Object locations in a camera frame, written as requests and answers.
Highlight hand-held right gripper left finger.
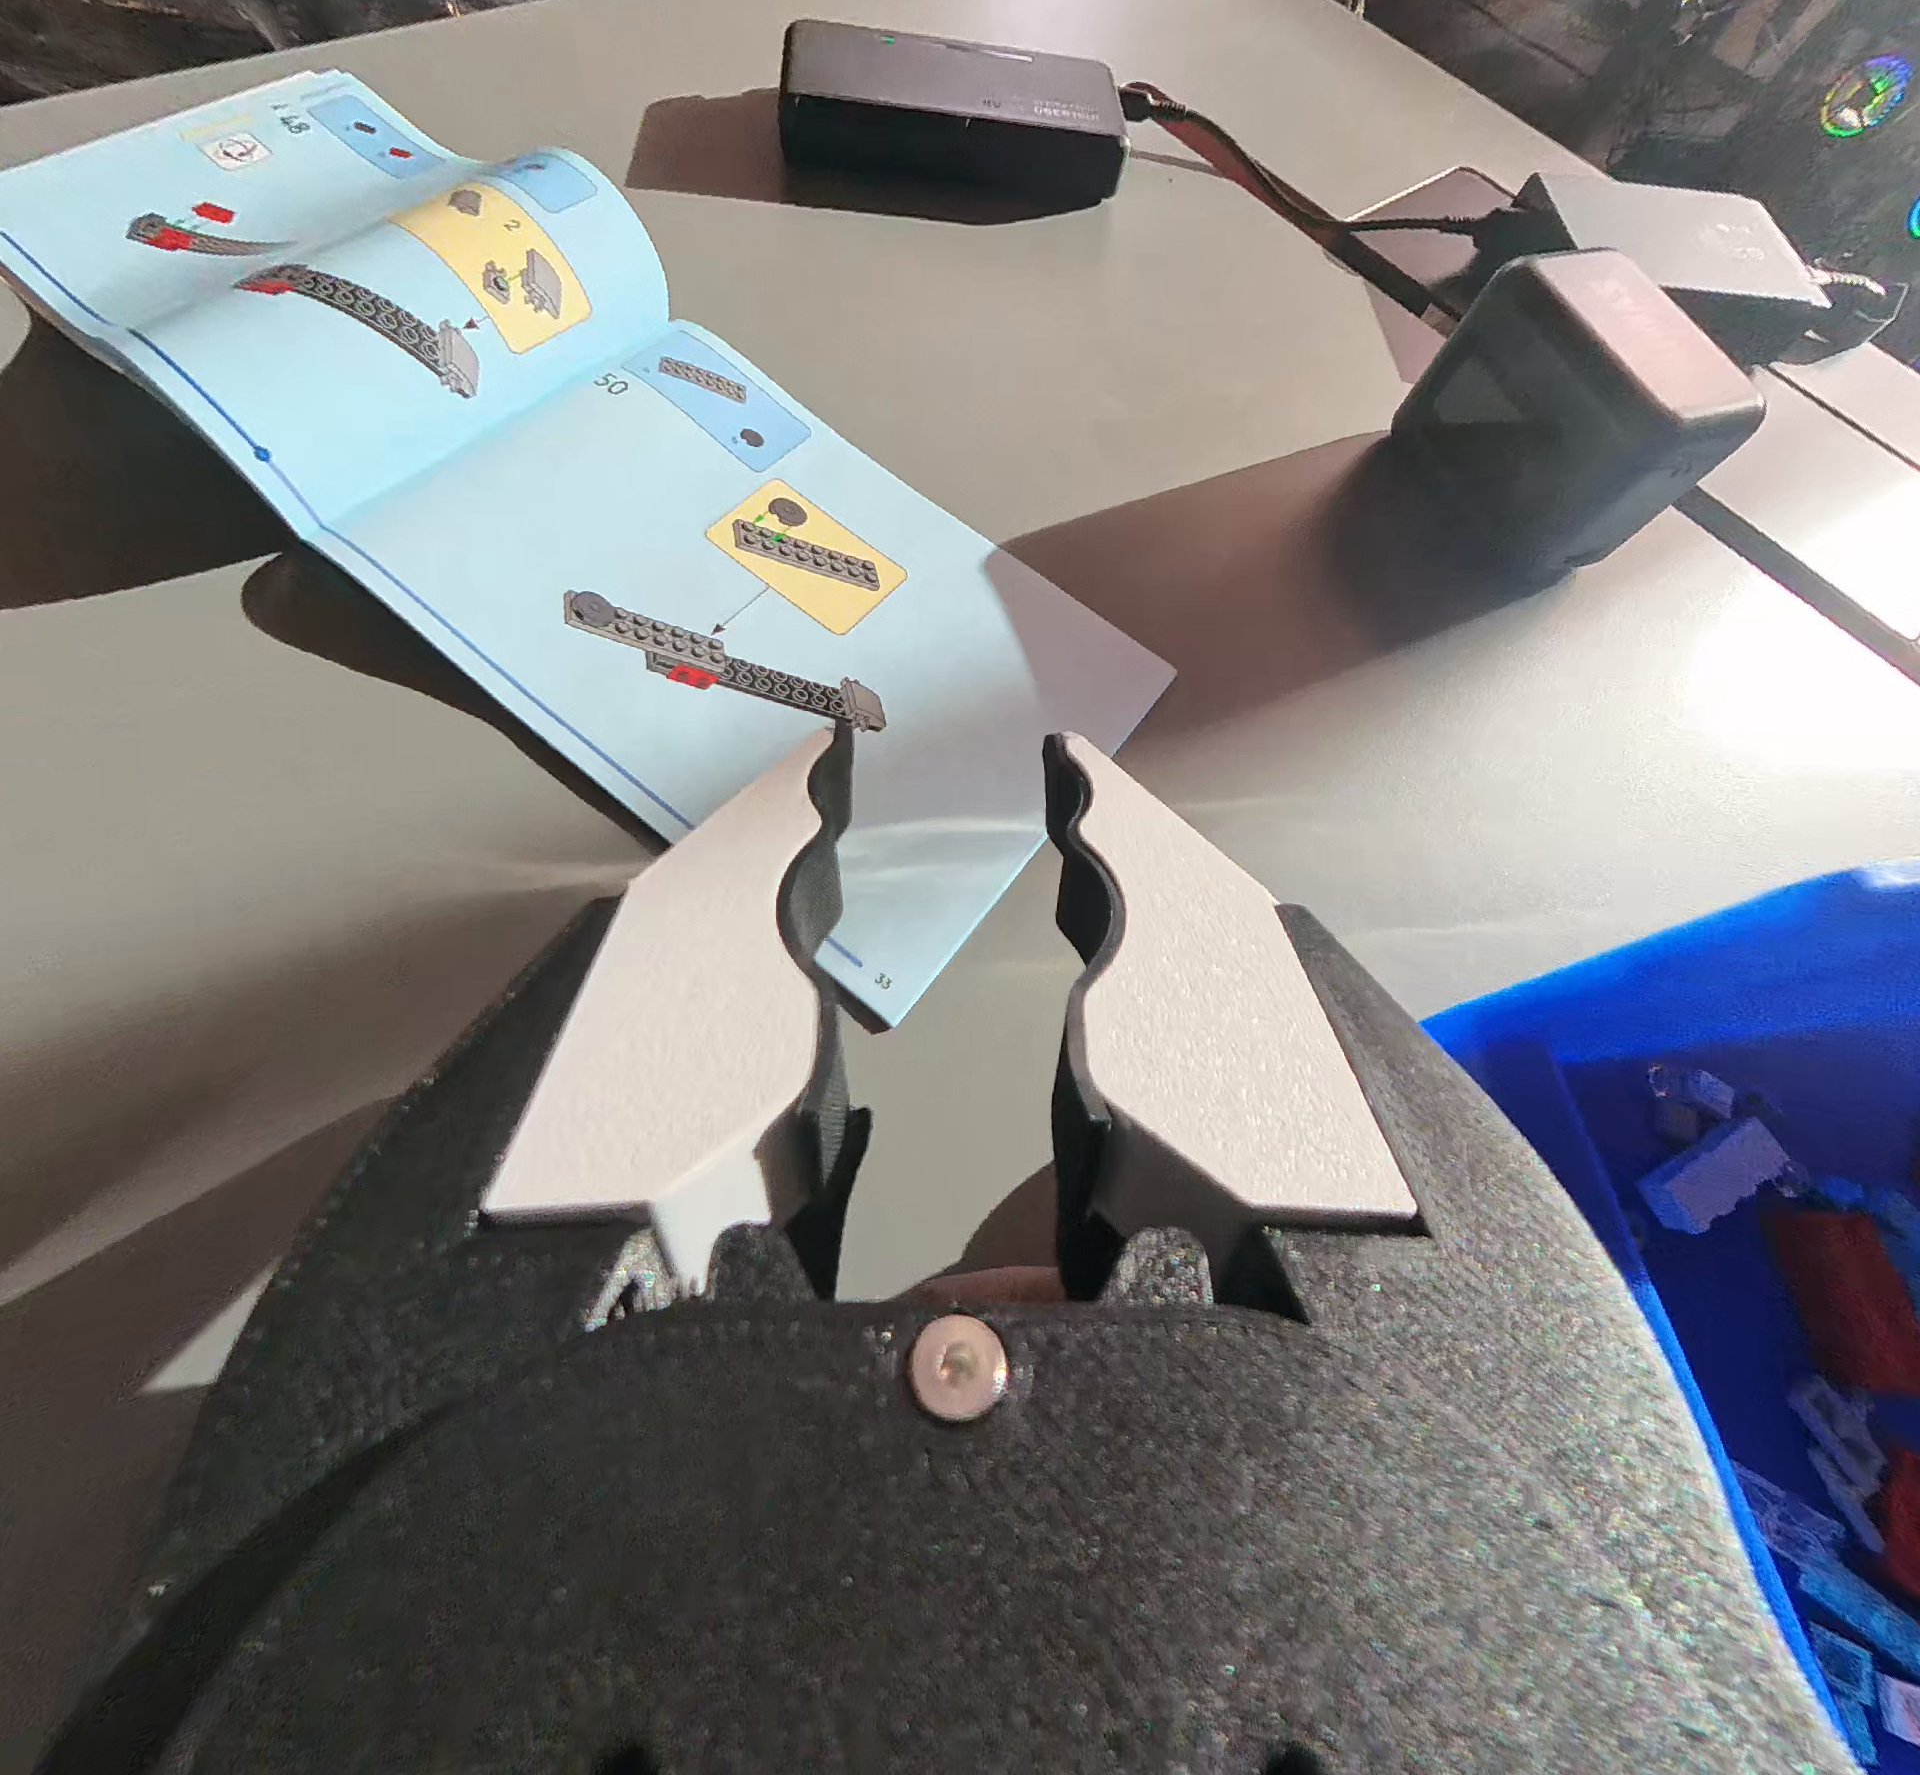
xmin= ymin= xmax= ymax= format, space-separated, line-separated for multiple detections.
xmin=481 ymin=721 xmax=876 ymax=1303

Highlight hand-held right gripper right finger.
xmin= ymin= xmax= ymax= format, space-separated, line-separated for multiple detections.
xmin=1044 ymin=731 xmax=1425 ymax=1310

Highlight blue plastic bin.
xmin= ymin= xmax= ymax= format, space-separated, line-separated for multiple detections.
xmin=1417 ymin=859 xmax=1920 ymax=1775

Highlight light blue instruction booklet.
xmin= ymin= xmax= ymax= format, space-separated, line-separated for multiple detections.
xmin=0 ymin=65 xmax=1180 ymax=1030

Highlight grey desk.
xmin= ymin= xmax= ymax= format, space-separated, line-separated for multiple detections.
xmin=0 ymin=0 xmax=1920 ymax=1627

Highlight pile of loose toy bricks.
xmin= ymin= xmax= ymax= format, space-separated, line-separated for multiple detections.
xmin=1627 ymin=1057 xmax=1920 ymax=1775

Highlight black cube device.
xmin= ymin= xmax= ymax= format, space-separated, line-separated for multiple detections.
xmin=1388 ymin=249 xmax=1770 ymax=596

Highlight black power adapter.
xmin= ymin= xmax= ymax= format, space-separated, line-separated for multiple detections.
xmin=1508 ymin=171 xmax=1841 ymax=369

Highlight black power adapter box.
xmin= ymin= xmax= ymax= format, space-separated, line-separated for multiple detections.
xmin=779 ymin=18 xmax=1133 ymax=210

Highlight computer case with rainbow fans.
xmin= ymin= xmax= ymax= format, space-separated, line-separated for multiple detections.
xmin=1815 ymin=0 xmax=1920 ymax=249

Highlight red braided cable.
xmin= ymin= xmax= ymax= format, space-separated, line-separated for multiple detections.
xmin=1119 ymin=82 xmax=1449 ymax=325

